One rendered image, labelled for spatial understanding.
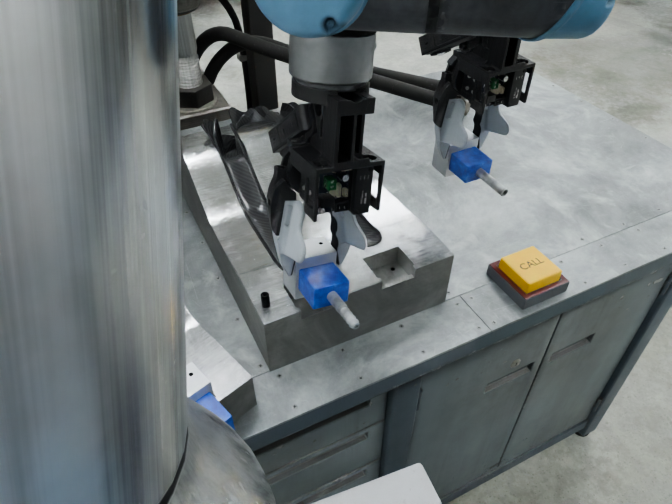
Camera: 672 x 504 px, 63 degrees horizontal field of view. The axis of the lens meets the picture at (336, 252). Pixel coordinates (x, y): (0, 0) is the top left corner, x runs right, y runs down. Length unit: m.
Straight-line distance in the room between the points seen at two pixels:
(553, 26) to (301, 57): 0.21
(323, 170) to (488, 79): 0.28
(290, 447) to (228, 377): 0.25
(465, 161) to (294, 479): 0.55
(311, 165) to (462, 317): 0.36
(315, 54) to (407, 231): 0.33
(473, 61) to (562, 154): 0.46
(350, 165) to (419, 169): 0.54
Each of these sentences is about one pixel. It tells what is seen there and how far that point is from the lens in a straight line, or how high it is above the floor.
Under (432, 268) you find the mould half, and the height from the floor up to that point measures 0.88.
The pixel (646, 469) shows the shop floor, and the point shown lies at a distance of 1.71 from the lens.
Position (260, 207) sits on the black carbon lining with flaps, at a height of 0.88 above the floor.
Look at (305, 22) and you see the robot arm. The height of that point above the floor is 1.24.
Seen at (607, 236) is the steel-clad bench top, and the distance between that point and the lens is 0.96.
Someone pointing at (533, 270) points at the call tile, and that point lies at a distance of 0.80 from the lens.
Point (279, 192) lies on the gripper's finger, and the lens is 0.55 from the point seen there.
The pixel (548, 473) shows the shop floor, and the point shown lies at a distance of 1.60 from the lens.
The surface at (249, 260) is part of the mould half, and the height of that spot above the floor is 0.89.
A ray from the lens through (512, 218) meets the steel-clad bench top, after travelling 0.94.
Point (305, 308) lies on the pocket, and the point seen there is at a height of 0.86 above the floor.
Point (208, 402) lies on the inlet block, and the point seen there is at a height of 0.87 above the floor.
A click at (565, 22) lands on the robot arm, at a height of 1.24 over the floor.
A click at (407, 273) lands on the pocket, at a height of 0.86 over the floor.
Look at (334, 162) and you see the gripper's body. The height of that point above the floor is 1.10.
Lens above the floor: 1.36
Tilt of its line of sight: 42 degrees down
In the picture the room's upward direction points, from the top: straight up
